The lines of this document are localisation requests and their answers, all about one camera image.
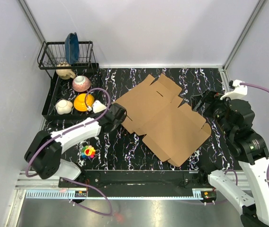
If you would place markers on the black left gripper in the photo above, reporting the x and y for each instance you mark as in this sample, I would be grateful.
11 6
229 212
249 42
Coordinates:
119 121

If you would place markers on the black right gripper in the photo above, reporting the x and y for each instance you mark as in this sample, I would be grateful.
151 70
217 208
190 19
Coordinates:
211 97

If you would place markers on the brown cardboard box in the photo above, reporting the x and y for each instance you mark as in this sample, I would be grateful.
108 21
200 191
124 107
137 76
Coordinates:
170 129

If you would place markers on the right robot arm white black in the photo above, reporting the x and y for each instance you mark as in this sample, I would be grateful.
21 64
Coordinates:
234 117

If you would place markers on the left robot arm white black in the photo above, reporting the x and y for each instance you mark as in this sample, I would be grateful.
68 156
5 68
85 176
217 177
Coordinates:
44 154

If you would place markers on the orange ribbed bowl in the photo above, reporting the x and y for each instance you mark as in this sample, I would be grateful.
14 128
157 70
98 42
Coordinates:
80 102

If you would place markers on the black tray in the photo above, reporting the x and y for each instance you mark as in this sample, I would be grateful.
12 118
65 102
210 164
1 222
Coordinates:
62 89

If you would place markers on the pink patterned bowl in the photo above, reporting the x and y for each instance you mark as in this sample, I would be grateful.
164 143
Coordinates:
81 83

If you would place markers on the rainbow flower toy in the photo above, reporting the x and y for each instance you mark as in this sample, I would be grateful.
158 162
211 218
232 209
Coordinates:
88 152

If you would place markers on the beige mug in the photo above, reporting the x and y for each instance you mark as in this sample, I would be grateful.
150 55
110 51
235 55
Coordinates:
65 74

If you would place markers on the blue plate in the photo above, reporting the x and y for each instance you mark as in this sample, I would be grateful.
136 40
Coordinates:
72 50

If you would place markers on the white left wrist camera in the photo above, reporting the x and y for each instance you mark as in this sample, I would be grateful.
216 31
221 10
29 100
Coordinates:
96 107

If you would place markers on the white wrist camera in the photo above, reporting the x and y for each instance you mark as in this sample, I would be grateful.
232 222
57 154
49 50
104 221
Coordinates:
96 107
238 91

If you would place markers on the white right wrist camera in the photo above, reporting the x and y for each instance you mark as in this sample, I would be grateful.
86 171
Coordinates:
238 91

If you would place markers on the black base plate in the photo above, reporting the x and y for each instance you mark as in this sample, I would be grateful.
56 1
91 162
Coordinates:
145 184

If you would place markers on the black wire dish rack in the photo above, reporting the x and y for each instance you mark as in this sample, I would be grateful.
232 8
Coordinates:
53 56

